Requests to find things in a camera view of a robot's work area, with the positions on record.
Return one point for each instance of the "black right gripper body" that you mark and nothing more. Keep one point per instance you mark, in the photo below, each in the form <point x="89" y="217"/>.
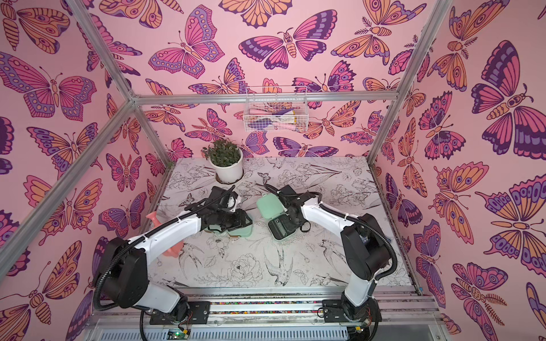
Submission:
<point x="281" y="214"/>

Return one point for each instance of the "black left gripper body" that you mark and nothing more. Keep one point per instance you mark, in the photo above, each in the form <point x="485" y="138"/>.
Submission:
<point x="229" y="220"/>

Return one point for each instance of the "green case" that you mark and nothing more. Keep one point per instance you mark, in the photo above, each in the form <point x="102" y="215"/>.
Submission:
<point x="275" y="214"/>
<point x="243" y="232"/>
<point x="213" y="231"/>

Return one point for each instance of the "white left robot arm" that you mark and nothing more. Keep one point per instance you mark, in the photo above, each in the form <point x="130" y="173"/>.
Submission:
<point x="122" y="278"/>

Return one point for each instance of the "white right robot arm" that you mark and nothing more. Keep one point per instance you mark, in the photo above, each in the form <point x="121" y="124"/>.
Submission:
<point x="367" y="251"/>

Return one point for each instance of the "potted green plant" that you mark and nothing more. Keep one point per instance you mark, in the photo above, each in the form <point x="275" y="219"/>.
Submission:
<point x="227" y="160"/>

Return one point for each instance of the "pink plastic toy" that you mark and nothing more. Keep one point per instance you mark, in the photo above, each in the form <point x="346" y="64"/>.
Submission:
<point x="177" y="248"/>

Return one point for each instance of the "white wire wall basket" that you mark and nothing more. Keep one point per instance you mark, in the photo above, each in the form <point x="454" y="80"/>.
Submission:
<point x="276" y="109"/>

